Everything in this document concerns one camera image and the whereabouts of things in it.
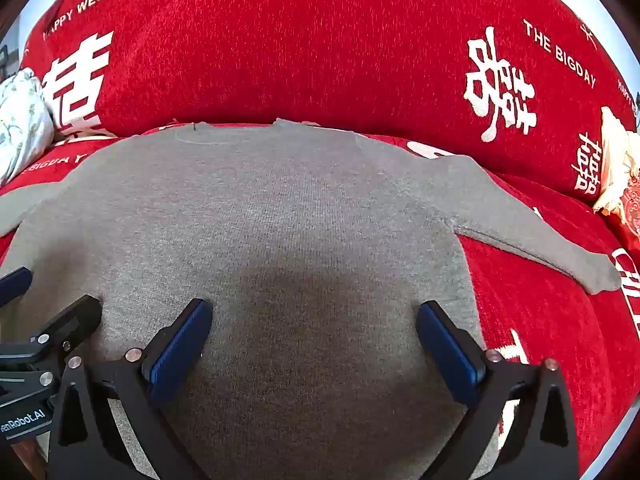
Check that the grey knit sweater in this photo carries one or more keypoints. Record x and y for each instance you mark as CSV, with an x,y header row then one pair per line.
x,y
280,270

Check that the white floral cloth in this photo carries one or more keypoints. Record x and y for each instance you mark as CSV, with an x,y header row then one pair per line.
x,y
22,120

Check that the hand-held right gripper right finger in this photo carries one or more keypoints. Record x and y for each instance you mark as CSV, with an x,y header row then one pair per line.
x,y
450,350

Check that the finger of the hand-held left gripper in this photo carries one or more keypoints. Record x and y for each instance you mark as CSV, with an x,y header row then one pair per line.
x,y
70,322
15,282

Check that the cream and red cushion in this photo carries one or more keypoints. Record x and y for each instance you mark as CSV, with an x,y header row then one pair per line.
x,y
620,170

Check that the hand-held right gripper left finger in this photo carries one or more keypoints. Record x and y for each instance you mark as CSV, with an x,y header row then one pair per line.
x,y
177,347

